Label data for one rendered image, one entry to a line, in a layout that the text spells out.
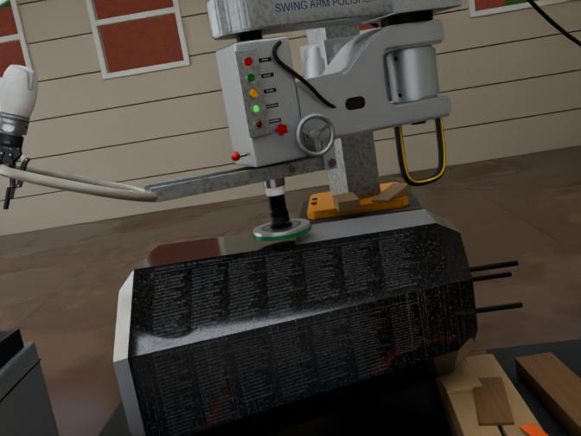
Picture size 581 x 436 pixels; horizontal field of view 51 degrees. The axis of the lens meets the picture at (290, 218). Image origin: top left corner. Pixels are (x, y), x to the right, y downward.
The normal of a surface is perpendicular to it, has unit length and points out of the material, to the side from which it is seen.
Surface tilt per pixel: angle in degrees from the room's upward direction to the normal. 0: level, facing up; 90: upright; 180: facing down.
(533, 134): 90
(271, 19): 90
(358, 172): 90
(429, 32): 90
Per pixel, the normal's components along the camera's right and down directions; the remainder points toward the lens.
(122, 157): -0.02, 0.22
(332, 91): 0.41, 0.13
